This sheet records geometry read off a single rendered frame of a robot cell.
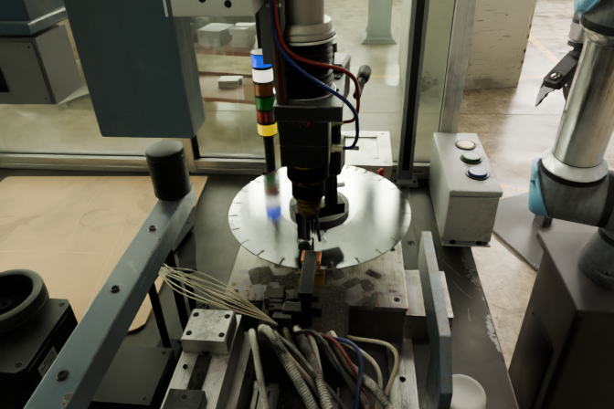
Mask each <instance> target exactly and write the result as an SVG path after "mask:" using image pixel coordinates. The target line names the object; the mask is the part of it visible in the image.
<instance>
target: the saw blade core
mask: <svg viewBox="0 0 614 409"><path fill-rule="evenodd" d="M347 167H348V165H345V166H344V168H343V170H342V173H341V174H340V175H338V182H345V187H339V188H338V191H339V192H341V193H342V194H344V195H345V196H346V197H347V198H348V200H349V204H350V207H349V213H348V215H347V216H346V217H345V218H344V219H343V220H341V221H340V222H337V223H335V224H332V225H323V226H320V231H321V239H322V241H321V242H318V236H317V229H316V226H315V227H314V233H313V234H312V236H311V241H309V240H302V239H298V231H297V223H295V221H294V219H293V217H292V216H291V214H290V211H289V201H290V200H291V198H292V195H291V182H290V181H289V180H288V178H287V176H286V172H287V168H282V169H279V170H276V171H273V172H271V173H272V174H273V175H272V174H271V173H267V174H264V175H262V176H261V177H259V178H258V179H256V180H255V181H256V182H255V181H253V182H251V183H250V184H248V185H247V186H245V187H244V188H243V189H242V190H241V191H240V192H239V193H238V195H237V196H236V197H235V199H234V201H233V203H232V205H231V206H230V209H229V215H228V220H229V225H230V229H231V231H232V233H233V235H234V237H235V238H236V239H237V240H238V242H239V243H240V244H241V245H242V246H243V247H245V248H246V249H247V250H248V251H249V252H250V253H252V254H253V255H255V256H258V257H259V258H261V259H264V260H266V261H268V262H270V263H273V264H276V265H279V264H280V262H281V260H282V259H284V260H283V261H282V262H281V266H283V267H290V268H296V269H302V263H301V258H302V251H303V250H306V251H321V252H322V257H321V264H320V265H316V270H333V267H332V264H331V263H333V266H334V269H340V268H346V267H353V266H357V265H359V263H358V261H359V262H360V264H364V263H366V262H368V261H371V260H373V259H376V258H378V257H381V256H382V254H383V255H384V254H385V253H386V252H388V251H389V250H391V249H392V248H393V247H394V246H396V245H397V244H398V242H400V241H401V239H402V238H403V237H404V235H405V234H406V232H407V230H408V227H409V224H410V217H411V214H410V207H409V204H408V200H407V199H406V197H405V196H404V195H403V194H402V192H401V191H400V190H399V189H398V188H397V187H396V186H395V185H393V184H392V183H390V182H389V181H388V180H387V179H384V178H383V177H382V176H380V175H378V174H375V173H372V172H369V171H367V172H366V170H364V169H361V168H359V169H358V170H357V171H355V169H356V168H357V167H354V166H349V167H348V169H346V168H347ZM365 172H366V173H365ZM364 173H365V174H364ZM380 180H381V181H380ZM246 192H247V193H246ZM239 203H240V204H239ZM402 213H404V214H402ZM235 215H237V216H235ZM401 226H402V227H401ZM238 228H240V229H238ZM391 238H392V239H394V240H391ZM395 240H396V241H395ZM246 241H248V242H246ZM376 250H378V251H376ZM261 251H264V252H262V253H261ZM379 252H380V253H381V254H380V253H379ZM355 258H358V261H357V260H356V259H355Z"/></svg>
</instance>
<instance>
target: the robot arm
mask: <svg viewBox="0 0 614 409"><path fill-rule="evenodd" d="M574 11H575V12H574V15H573V19H572V23H571V24H570V30H569V34H568V37H569V39H568V41H567V45H568V46H570V47H573V48H574V49H573V50H569V51H568V52H567V53H566V54H565V56H564V57H563V58H562V59H561V60H560V61H559V62H558V63H557V64H556V65H555V66H554V67H553V68H552V69H551V70H550V71H549V72H548V73H547V74H546V75H545V76H544V77H543V83H542V85H541V87H540V90H539V91H538V93H537V96H536V100H535V106H536V107H537V106H538V105H539V104H540V103H541V102H542V101H543V99H544V98H546V97H547V96H548V94H549V93H550V92H552V91H555V90H556V89H557V90H560V89H562V88H563V87H564V86H565V87H568V88H570V91H569V95H568V98H567V101H566V106H565V109H564V113H563V116H562V120H561V122H560V126H559V129H558V132H557V136H556V141H555V144H554V146H552V147H550V148H548V149H546V150H545V151H544V153H543V155H542V158H534V159H533V160H532V167H531V176H530V186H529V196H528V208H529V210H530V211H531V212H532V213H533V214H535V215H542V216H546V217H547V218H554V219H560V220H565V221H569V222H574V223H579V224H583V225H592V226H596V227H598V230H597V231H596V232H595V233H594V234H593V235H592V236H591V237H590V239H589V240H588V241H587V242H586V243H585V244H584V245H583V246H582V247H581V248H580V251H579V254H578V257H577V262H578V264H579V266H580V268H581V269H582V271H583V272H584V273H585V274H586V275H587V276H588V277H589V278H591V279H592V280H594V281H595V282H597V283H598V284H599V285H601V286H603V287H605V288H609V289H612V290H614V170H609V165H608V163H607V161H606V160H605V159H604V155H605V152H606V149H607V148H608V145H609V141H610V138H611V136H612V133H613V131H614V0H575V2H574Z"/></svg>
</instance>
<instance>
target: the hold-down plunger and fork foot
mask: <svg viewBox="0 0 614 409"><path fill-rule="evenodd" d="M324 185H325V196H324V198H323V199H321V201H322V207H321V209H320V212H319V214H318V217H319V218H322V217H326V216H330V215H338V214H342V213H344V209H345V202H344V200H343V199H342V198H341V196H340V195H338V175H329V177H328V178H327V179H326V180H325V181H324ZM291 215H292V217H293V219H294V221H295V223H297V231H298V239H302V240H309V241H311V230H312V233H314V224H313V219H315V216H313V217H305V219H306V239H303V234H302V215H300V214H299V212H298V210H297V207H296V204H292V205H291Z"/></svg>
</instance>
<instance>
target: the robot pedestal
mask: <svg viewBox="0 0 614 409"><path fill-rule="evenodd" d="M593 234H594V233H583V232H557V231H537V235H536V238H537V240H538V242H539V244H540V246H541V248H542V249H543V251H544V253H543V255H542V258H541V262H540V265H539V268H538V271H537V274H536V277H535V283H534V286H533V289H532V292H531V296H530V299H529V301H528V305H527V308H526V311H525V314H524V319H523V323H522V326H521V329H520V332H519V335H518V339H517V342H516V344H515V348H514V351H513V357H512V359H511V362H510V366H509V369H508V373H509V376H510V379H511V383H512V386H513V391H514V394H515V397H516V401H517V403H518V406H519V409H614V290H612V289H609V288H605V287H603V286H601V285H599V284H598V283H597V282H595V281H594V280H592V279H591V278H589V277H588V276H587V275H586V274H585V273H584V272H583V271H582V269H581V268H580V266H579V264H578V262H577V257H578V254H579V251H580V248H581V247H582V246H583V245H584V244H585V243H586V242H587V241H588V240H589V239H590V237H591V236H592V235H593Z"/></svg>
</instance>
